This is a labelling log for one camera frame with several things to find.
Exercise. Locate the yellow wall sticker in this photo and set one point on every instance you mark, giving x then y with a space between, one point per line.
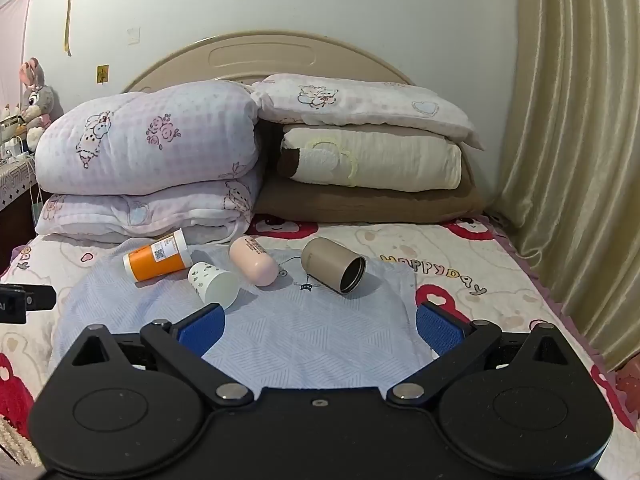
102 73

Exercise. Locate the white printed paper cup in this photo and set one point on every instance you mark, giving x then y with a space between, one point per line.
212 282

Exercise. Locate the beige bed headboard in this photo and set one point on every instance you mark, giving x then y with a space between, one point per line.
280 55

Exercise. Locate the pink checkered folded quilt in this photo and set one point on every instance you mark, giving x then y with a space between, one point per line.
150 160

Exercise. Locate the pink capsule cup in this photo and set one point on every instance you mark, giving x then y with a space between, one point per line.
252 260

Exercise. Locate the orange bottle with white cap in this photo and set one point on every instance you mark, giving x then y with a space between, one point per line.
155 260

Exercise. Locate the pink white printed pillow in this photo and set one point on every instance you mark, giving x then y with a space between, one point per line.
360 102

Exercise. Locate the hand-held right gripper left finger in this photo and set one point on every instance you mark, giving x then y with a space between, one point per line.
202 330

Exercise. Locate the beige metal cup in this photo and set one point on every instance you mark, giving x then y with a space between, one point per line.
325 262

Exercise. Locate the white wall switch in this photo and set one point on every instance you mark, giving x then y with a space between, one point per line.
134 35

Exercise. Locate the yellow tape strip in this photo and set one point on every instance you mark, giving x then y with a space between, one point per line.
70 10

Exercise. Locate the cream pillow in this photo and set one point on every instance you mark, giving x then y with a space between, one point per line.
390 160

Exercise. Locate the brown pillow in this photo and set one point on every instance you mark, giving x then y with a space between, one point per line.
360 205

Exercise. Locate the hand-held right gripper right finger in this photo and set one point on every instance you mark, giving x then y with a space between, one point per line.
439 332

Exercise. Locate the dark bedside table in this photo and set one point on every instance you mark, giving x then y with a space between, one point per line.
15 210

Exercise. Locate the light blue towel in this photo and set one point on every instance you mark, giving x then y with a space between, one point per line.
310 340

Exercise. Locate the cream curtain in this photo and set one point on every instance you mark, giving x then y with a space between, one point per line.
575 135

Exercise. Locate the grey bunny plush toy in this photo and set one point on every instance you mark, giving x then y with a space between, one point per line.
37 97

